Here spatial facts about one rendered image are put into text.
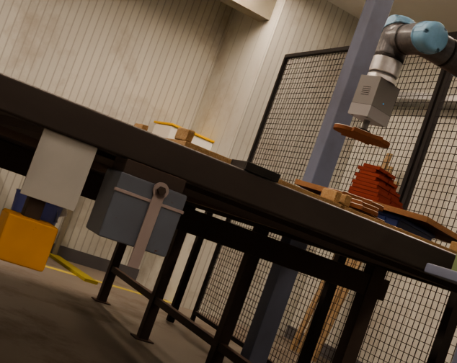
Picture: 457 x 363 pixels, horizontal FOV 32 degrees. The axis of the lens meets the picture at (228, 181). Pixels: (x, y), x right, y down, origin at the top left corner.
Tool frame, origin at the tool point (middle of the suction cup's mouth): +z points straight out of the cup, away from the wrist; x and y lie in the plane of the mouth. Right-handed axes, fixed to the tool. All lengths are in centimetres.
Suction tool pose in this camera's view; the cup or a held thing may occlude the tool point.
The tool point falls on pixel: (360, 138)
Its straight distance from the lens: 197.4
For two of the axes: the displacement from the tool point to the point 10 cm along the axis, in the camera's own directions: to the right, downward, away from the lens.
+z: -3.4, 9.4, -0.6
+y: -6.8, -2.9, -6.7
